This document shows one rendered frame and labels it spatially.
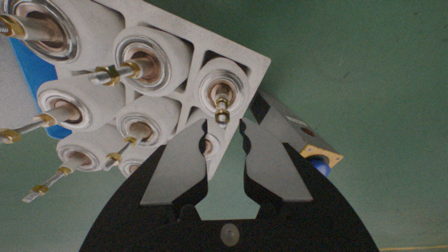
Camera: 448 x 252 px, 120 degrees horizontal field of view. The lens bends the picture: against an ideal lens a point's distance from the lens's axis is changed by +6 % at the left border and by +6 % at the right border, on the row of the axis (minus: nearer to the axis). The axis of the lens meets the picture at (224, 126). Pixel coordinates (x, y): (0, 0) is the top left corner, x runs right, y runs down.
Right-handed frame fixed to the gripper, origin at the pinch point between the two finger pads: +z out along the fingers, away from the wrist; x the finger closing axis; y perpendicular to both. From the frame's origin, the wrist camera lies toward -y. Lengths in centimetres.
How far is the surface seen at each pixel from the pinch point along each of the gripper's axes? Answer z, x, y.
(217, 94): 7.1, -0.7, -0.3
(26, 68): 24, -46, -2
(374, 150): 35, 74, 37
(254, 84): 17.0, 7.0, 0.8
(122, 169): 9.7, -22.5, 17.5
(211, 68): 10.1, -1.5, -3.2
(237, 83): 9.7, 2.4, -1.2
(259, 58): 17.0, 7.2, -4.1
